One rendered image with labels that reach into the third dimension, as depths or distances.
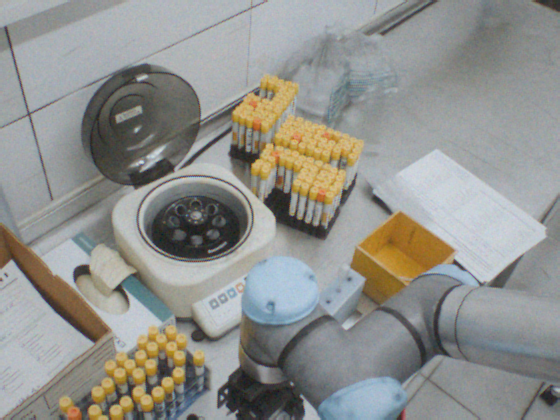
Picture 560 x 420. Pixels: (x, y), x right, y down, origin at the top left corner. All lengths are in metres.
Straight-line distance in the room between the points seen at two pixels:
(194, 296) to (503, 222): 0.66
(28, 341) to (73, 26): 0.49
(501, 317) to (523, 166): 0.96
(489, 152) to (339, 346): 0.98
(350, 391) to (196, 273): 0.46
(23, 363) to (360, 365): 0.56
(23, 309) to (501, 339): 0.73
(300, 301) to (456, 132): 1.00
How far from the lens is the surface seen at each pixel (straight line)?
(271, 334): 0.60
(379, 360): 0.59
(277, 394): 0.77
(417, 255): 1.17
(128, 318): 0.98
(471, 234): 1.26
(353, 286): 1.00
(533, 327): 0.54
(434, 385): 2.09
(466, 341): 0.59
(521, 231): 1.32
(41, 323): 1.01
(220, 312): 1.01
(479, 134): 1.54
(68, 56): 1.04
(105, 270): 1.01
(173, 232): 1.04
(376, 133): 1.44
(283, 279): 0.60
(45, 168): 1.13
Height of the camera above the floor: 1.77
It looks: 47 degrees down
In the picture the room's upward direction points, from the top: 8 degrees clockwise
